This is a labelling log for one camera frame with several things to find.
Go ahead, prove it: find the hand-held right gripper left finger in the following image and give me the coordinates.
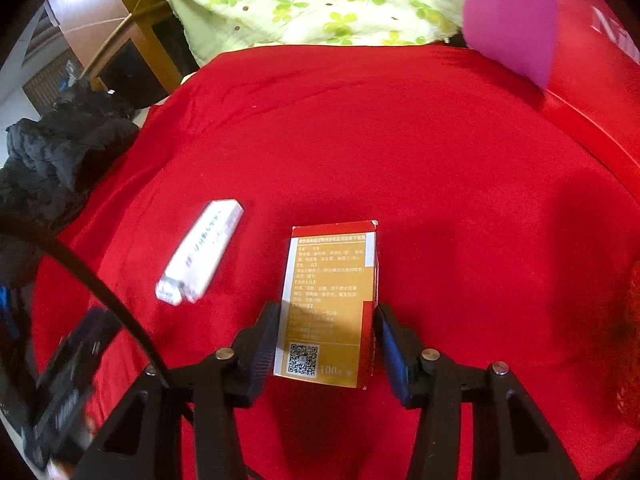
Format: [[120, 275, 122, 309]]
[[75, 301, 281, 480]]

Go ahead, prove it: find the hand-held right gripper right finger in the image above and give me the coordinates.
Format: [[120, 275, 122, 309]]
[[374, 302, 581, 480]]

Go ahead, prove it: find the red and gold carton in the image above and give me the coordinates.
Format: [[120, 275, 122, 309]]
[[272, 220, 379, 391]]

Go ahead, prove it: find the small white carton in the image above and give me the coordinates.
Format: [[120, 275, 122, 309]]
[[155, 200, 245, 306]]

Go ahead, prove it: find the red plastic mesh basket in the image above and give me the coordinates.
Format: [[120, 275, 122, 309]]
[[595, 260, 640, 421]]

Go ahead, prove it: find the red blanket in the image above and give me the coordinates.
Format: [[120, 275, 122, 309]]
[[30, 45, 640, 480]]

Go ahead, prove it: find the black padded jacket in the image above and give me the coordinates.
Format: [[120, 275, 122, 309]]
[[0, 80, 141, 241]]

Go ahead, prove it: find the brown wooden nightstand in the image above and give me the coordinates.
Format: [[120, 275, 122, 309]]
[[90, 0, 201, 109]]

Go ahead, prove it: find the wooden lattice cabinet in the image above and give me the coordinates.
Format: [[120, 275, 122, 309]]
[[22, 50, 86, 111]]

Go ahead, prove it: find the green clover print blanket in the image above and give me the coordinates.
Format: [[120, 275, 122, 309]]
[[140, 0, 473, 68]]

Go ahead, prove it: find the red non-woven tote bag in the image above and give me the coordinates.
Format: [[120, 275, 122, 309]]
[[462, 0, 640, 171]]

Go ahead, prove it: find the black cable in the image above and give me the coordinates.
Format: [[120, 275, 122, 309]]
[[0, 212, 171, 391]]

